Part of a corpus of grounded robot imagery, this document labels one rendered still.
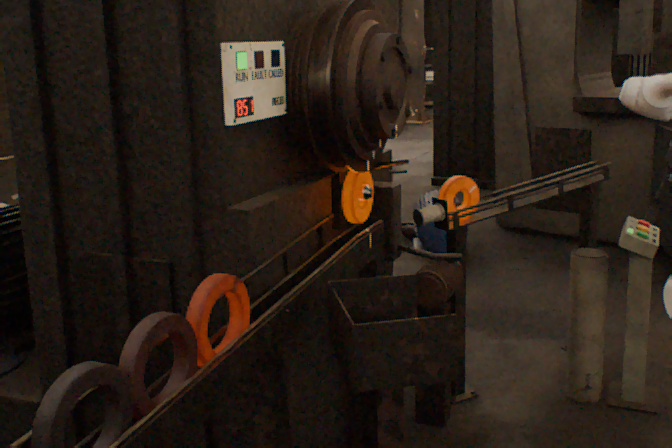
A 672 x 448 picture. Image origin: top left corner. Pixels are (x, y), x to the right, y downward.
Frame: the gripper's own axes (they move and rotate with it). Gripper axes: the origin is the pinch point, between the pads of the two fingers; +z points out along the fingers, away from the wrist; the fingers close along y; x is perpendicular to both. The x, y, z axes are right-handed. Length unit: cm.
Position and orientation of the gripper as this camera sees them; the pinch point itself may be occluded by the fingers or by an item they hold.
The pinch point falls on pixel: (653, 210)
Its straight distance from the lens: 254.3
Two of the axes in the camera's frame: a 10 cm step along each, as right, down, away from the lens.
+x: 8.7, 3.9, -3.0
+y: -4.0, 2.0, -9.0
